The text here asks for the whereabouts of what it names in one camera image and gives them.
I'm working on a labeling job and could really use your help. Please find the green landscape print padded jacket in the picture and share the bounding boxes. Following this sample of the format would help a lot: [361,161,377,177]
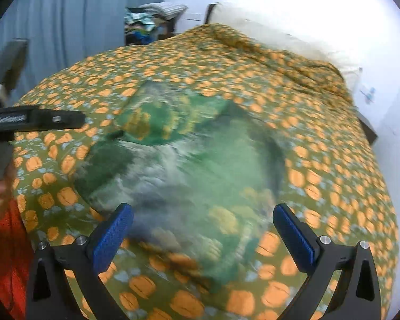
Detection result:
[73,80,285,290]

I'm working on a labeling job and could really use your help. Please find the pile of clothes on nightstand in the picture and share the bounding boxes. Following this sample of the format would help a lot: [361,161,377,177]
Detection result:
[124,7,175,46]

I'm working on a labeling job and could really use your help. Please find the blue grey curtain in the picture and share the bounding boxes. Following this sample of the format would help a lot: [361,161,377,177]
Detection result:
[0,0,162,103]

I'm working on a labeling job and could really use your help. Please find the dark wooden nightstand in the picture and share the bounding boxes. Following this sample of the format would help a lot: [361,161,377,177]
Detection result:
[356,111,378,146]

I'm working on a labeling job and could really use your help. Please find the olive quilt with orange print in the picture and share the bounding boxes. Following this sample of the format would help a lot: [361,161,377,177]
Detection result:
[13,24,399,319]

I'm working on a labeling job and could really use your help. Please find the striped pillow on pile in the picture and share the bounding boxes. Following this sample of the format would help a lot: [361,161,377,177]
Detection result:
[140,2,188,20]

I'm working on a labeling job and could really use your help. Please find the cream padded headboard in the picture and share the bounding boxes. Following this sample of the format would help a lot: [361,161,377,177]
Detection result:
[204,3,363,92]

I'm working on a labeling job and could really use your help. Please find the blue wall plug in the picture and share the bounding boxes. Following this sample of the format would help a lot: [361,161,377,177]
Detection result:
[360,87,376,105]

